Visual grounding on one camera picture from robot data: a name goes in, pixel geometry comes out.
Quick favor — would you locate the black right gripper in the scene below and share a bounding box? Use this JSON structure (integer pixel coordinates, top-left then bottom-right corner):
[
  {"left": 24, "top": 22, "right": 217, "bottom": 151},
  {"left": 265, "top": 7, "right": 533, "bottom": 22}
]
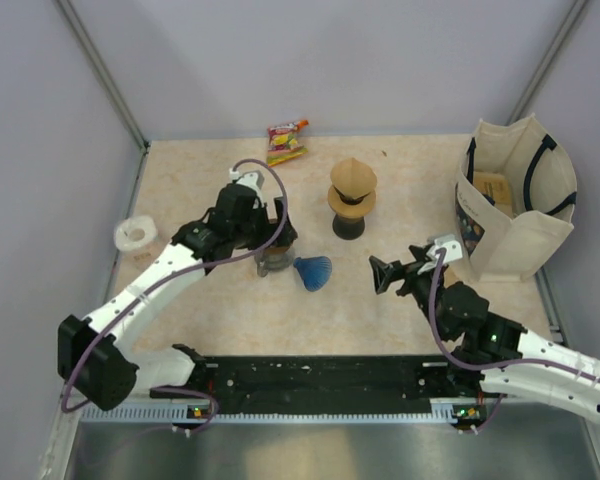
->
[{"left": 369, "top": 245, "right": 449, "bottom": 342}]

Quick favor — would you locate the blue glass dripper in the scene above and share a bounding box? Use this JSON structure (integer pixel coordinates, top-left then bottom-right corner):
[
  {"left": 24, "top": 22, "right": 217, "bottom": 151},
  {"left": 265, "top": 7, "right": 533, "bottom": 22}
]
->
[
  {"left": 336, "top": 190, "right": 368, "bottom": 206},
  {"left": 293, "top": 256, "right": 332, "bottom": 292}
]

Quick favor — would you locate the light wooden dripper ring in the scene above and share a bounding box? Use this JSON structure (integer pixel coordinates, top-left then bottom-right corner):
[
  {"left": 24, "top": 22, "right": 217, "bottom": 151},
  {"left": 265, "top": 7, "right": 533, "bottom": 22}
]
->
[{"left": 327, "top": 187, "right": 379, "bottom": 220}]

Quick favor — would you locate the brown paper coffee filter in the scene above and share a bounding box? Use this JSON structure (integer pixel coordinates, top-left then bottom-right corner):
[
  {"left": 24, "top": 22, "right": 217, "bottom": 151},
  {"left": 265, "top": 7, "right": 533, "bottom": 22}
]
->
[{"left": 330, "top": 157, "right": 377, "bottom": 199}]

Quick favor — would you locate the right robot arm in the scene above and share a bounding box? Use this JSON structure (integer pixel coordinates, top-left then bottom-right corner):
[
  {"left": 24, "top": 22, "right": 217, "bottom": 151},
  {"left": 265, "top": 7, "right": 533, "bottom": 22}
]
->
[{"left": 369, "top": 235, "right": 600, "bottom": 425}]

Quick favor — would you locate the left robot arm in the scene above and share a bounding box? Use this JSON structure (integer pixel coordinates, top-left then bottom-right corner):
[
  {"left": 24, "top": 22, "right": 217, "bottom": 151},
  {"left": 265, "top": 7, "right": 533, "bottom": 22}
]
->
[{"left": 57, "top": 179, "right": 297, "bottom": 411}]

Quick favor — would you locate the grey glass pitcher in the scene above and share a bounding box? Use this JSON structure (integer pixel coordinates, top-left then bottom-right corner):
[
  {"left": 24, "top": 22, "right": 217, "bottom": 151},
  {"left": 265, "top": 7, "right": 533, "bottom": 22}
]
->
[{"left": 254, "top": 248, "right": 295, "bottom": 277}]

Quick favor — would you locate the black tumbler with red lid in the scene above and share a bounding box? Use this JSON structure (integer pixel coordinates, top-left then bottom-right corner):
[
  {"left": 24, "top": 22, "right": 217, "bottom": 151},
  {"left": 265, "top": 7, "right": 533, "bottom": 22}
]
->
[{"left": 332, "top": 214, "right": 366, "bottom": 241}]

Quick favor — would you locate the colourful snack packet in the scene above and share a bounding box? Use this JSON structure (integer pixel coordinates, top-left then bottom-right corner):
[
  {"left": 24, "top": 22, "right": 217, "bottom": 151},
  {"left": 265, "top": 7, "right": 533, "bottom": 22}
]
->
[{"left": 266, "top": 119, "right": 309, "bottom": 167}]

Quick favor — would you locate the brown box in bag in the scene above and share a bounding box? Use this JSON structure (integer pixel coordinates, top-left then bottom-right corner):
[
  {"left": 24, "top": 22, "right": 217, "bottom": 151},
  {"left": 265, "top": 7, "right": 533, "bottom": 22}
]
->
[{"left": 472, "top": 172, "right": 514, "bottom": 218}]

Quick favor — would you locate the white toilet paper roll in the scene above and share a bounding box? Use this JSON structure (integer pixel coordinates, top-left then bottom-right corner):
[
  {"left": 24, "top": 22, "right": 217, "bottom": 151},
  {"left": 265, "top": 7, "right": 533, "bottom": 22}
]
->
[{"left": 113, "top": 215, "right": 167, "bottom": 272}]

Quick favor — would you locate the cream canvas tote bag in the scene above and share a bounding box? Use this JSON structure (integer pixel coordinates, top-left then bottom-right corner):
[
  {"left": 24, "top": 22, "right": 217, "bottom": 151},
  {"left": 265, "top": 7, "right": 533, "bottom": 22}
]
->
[{"left": 454, "top": 115, "right": 577, "bottom": 282}]

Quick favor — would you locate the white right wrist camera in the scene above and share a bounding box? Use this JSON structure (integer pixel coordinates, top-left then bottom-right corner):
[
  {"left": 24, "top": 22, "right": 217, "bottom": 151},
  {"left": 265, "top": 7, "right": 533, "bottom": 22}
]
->
[{"left": 426, "top": 234, "right": 464, "bottom": 263}]

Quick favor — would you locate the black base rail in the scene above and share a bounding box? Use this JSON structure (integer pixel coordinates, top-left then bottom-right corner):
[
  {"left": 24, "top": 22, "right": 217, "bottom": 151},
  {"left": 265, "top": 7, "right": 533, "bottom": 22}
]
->
[{"left": 149, "top": 353, "right": 486, "bottom": 416}]

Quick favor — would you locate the grey slotted cable duct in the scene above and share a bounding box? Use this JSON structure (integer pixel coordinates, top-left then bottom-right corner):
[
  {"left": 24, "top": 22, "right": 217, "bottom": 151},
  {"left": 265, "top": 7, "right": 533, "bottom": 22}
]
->
[{"left": 82, "top": 403, "right": 216, "bottom": 422}]

